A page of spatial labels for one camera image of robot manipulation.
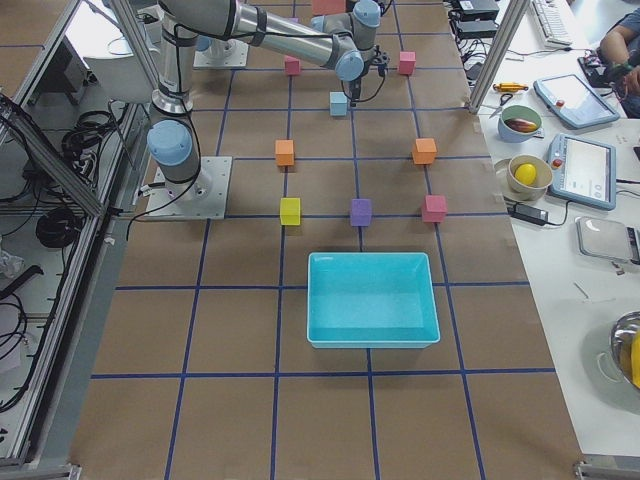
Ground magenta foam block near left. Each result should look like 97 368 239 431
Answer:
421 195 448 223

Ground yellow foam block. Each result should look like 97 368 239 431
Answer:
279 197 302 226

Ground scissors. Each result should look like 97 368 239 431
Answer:
490 92 514 118

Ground orange foam block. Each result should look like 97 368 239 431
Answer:
412 138 438 165
274 139 295 167

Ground steel mixing bowl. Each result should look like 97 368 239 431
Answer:
594 310 639 396

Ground orange foam block far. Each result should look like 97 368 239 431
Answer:
274 139 295 167

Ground white keyboard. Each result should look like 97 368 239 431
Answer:
529 0 573 48

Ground pink plastic bin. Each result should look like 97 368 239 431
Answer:
311 0 347 16

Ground red fruit in bowl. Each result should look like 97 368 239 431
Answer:
504 118 539 134

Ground magenta foam block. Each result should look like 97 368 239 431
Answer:
284 55 302 77
397 51 417 76
421 195 448 223

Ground grey kitchen scale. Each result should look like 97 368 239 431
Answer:
576 216 639 265

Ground magenta foam block near right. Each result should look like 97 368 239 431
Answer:
397 51 417 76

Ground person's forearm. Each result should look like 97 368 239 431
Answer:
599 9 639 64

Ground light blue block arm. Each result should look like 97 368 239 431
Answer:
329 91 349 117

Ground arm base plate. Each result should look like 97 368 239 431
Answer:
146 156 233 221
193 37 249 70

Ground yellow screwdriver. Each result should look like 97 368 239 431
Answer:
492 82 529 93

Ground cyan plastic bin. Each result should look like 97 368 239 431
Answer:
307 252 441 349

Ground teach pendant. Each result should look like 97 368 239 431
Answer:
547 134 617 211
533 74 620 130

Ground yellow lemon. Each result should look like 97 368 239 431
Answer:
514 163 537 186

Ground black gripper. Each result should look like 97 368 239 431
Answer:
346 76 362 108
371 45 389 76

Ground magenta foam block far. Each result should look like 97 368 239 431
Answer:
284 55 302 77

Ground right aluminium frame post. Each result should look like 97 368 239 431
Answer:
467 0 529 114

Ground upper teach pendant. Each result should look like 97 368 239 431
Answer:
533 74 620 130

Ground white bowl with red fruit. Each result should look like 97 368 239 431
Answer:
497 105 542 143

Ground beige bowl with lemon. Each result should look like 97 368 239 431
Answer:
506 155 553 201

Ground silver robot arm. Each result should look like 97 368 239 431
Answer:
191 1 381 81
147 1 381 204

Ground orange foam block near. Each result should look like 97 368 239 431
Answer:
412 138 438 165

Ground purple foam block near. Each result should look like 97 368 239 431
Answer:
350 198 373 227

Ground lower teach pendant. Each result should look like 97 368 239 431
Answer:
547 134 617 211

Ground black power brick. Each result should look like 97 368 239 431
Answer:
507 202 548 226

